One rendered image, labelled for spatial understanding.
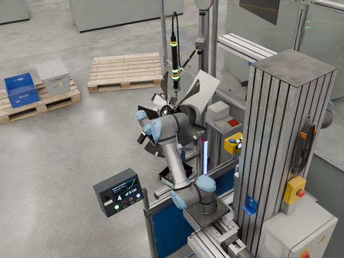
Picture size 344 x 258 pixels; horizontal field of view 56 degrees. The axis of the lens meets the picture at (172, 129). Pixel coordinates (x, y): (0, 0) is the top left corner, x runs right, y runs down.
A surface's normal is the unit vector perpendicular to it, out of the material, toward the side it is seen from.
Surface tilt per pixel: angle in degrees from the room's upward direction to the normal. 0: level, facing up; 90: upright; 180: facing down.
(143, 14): 90
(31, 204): 0
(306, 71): 0
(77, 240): 0
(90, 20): 90
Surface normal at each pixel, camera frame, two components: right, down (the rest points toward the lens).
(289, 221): -0.05, -0.79
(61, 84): 0.47, 0.59
